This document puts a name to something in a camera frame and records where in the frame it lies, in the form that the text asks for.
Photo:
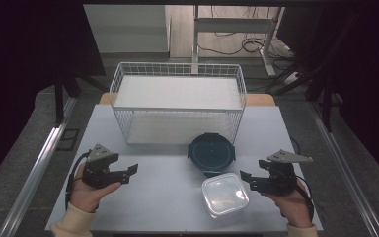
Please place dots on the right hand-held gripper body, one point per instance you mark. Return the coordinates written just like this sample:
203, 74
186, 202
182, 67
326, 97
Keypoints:
281, 177

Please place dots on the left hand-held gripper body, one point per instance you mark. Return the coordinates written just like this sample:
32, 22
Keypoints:
95, 171

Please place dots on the clear square plastic container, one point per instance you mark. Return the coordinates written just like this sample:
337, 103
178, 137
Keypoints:
225, 195

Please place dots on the person's left hand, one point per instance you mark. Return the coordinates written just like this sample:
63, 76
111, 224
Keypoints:
84, 196

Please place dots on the person's right hand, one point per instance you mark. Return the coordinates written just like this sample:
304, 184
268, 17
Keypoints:
292, 205

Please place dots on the dark blue round lid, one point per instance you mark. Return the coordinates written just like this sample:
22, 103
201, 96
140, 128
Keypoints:
211, 153

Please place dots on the wooden table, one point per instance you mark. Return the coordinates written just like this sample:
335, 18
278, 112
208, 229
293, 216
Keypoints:
260, 99

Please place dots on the black stand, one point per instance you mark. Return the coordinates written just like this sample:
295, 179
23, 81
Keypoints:
59, 102

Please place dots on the white power strip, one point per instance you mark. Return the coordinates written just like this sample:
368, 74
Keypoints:
292, 77

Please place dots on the black curtain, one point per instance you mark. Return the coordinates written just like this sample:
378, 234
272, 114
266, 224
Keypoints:
365, 65
19, 65

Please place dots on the white cabinet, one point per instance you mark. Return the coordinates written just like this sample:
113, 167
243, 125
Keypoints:
128, 29

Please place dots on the small black floor bracket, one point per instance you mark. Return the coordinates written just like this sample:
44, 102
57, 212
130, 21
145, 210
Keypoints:
60, 140

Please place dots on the metal floor rail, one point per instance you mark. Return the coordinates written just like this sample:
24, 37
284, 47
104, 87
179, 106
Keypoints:
345, 168
33, 174

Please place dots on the white metal desk frame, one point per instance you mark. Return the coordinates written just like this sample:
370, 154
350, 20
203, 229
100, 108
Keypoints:
233, 24

